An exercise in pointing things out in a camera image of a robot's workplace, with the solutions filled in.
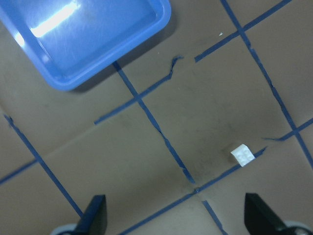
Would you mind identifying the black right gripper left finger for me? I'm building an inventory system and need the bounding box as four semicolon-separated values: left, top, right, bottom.
74;195;108;235

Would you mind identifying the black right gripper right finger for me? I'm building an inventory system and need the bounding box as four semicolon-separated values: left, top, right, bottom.
244;193;287;235

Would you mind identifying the white block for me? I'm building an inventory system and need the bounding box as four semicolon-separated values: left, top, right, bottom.
230;144;255;167

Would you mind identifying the blue plastic tray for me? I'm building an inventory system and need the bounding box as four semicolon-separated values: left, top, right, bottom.
0;0;172;91

